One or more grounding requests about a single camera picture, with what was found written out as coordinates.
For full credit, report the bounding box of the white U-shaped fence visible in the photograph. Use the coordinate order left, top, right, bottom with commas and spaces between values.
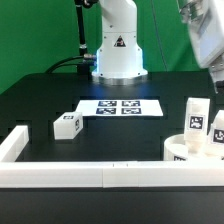
0, 125, 224, 188

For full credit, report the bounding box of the white paper marker sheet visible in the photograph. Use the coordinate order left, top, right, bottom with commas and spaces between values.
76, 99, 163, 117

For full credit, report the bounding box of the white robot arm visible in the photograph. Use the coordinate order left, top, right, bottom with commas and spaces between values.
93, 0, 224, 92

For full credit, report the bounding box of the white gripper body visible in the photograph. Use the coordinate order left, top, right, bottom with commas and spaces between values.
188, 0, 224, 68

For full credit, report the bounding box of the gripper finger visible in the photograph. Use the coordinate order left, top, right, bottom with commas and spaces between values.
209, 61, 224, 94

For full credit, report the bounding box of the black cable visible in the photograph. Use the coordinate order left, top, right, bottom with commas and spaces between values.
44, 54, 98, 75

